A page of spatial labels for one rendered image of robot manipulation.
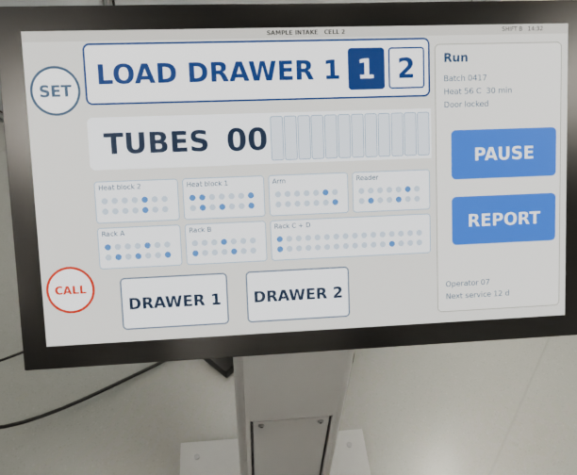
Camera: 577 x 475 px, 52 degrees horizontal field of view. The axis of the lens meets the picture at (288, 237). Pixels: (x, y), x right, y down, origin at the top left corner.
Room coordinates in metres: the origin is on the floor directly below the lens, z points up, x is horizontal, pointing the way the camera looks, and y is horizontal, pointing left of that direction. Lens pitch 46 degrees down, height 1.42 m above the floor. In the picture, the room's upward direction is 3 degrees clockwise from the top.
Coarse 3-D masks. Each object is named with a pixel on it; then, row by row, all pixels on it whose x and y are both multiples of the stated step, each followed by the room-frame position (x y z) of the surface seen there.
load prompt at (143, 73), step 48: (96, 48) 0.46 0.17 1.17; (144, 48) 0.46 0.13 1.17; (192, 48) 0.46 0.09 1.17; (240, 48) 0.47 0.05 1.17; (288, 48) 0.47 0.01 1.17; (336, 48) 0.48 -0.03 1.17; (384, 48) 0.48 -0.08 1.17; (96, 96) 0.43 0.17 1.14; (144, 96) 0.43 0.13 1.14; (192, 96) 0.44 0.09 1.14; (240, 96) 0.44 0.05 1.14; (288, 96) 0.45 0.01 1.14; (336, 96) 0.45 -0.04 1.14; (384, 96) 0.46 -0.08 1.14
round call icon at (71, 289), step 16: (48, 272) 0.33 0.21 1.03; (64, 272) 0.33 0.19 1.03; (80, 272) 0.33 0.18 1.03; (48, 288) 0.32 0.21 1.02; (64, 288) 0.32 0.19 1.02; (80, 288) 0.32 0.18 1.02; (48, 304) 0.31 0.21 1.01; (64, 304) 0.31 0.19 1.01; (80, 304) 0.31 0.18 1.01; (96, 304) 0.31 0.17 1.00
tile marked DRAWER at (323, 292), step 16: (256, 272) 0.35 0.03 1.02; (272, 272) 0.35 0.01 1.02; (288, 272) 0.35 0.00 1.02; (304, 272) 0.35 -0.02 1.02; (320, 272) 0.35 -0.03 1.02; (336, 272) 0.35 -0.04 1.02; (256, 288) 0.34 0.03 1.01; (272, 288) 0.34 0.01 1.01; (288, 288) 0.34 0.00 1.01; (304, 288) 0.34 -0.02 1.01; (320, 288) 0.34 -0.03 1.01; (336, 288) 0.34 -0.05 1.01; (256, 304) 0.33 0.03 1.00; (272, 304) 0.33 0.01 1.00; (288, 304) 0.33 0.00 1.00; (304, 304) 0.33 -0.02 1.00; (320, 304) 0.33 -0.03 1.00; (336, 304) 0.33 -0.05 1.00; (256, 320) 0.32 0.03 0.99; (272, 320) 0.32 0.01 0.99; (288, 320) 0.32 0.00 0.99
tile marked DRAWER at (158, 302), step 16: (208, 272) 0.34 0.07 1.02; (224, 272) 0.34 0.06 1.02; (128, 288) 0.33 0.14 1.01; (144, 288) 0.33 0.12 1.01; (160, 288) 0.33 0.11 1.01; (176, 288) 0.33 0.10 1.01; (192, 288) 0.33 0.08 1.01; (208, 288) 0.33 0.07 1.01; (224, 288) 0.33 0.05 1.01; (128, 304) 0.32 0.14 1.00; (144, 304) 0.32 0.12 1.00; (160, 304) 0.32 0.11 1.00; (176, 304) 0.32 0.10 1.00; (192, 304) 0.32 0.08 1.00; (208, 304) 0.32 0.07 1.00; (224, 304) 0.32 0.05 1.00; (128, 320) 0.31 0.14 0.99; (144, 320) 0.31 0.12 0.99; (160, 320) 0.31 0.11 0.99; (176, 320) 0.31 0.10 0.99; (192, 320) 0.31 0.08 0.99; (208, 320) 0.31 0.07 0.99; (224, 320) 0.32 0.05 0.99
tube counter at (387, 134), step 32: (224, 128) 0.42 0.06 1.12; (256, 128) 0.43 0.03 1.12; (288, 128) 0.43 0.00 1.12; (320, 128) 0.43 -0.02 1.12; (352, 128) 0.44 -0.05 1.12; (384, 128) 0.44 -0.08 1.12; (416, 128) 0.44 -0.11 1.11; (256, 160) 0.41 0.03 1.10; (288, 160) 0.41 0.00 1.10; (320, 160) 0.42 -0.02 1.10; (352, 160) 0.42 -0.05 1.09
